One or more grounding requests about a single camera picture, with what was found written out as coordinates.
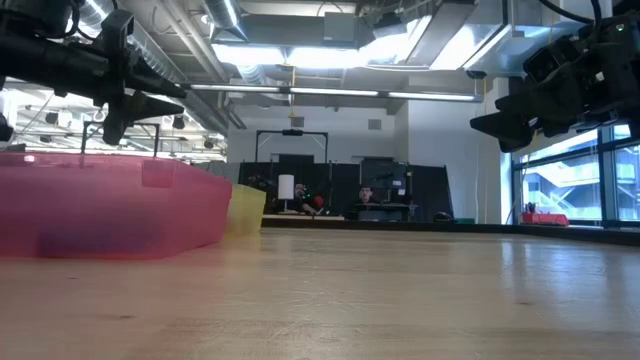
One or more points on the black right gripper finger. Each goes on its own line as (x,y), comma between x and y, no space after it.
(515,104)
(510,131)

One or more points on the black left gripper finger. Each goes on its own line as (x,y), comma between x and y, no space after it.
(155,85)
(152,107)

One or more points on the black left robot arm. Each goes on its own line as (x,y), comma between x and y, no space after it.
(50,65)

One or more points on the large dark-framed window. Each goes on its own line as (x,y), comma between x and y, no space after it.
(560,190)

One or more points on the red background box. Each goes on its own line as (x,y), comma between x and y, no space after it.
(550,220)

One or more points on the red translucent bin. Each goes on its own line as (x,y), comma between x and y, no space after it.
(100,200)

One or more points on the black round object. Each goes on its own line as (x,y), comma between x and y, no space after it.
(442,217)

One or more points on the dark monitor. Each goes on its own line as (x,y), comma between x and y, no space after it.
(382,175)

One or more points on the yellow translucent bin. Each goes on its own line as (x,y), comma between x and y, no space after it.
(247,212)

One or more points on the white cylinder lamp shade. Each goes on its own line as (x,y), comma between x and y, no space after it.
(286,187)

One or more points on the person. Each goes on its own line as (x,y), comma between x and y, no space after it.
(368,195)
(301,192)

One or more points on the ceiling tube light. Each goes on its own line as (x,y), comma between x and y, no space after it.
(350,92)

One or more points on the black partition curtain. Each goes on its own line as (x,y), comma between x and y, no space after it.
(340,185)

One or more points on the background wooden table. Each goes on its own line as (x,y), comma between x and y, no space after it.
(300,217)

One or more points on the grey ceiling box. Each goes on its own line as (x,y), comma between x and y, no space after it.
(345,27)

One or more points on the ceiling security camera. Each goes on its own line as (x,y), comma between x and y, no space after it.
(475,74)

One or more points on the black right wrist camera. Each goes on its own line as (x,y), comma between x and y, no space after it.
(547,60)

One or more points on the black aluminium table frame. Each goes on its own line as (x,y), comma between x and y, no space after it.
(425,226)

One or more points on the square wall vent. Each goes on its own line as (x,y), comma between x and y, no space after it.
(297,122)
(374,124)

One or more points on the black camera stand frame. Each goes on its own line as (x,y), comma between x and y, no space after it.
(292,132)

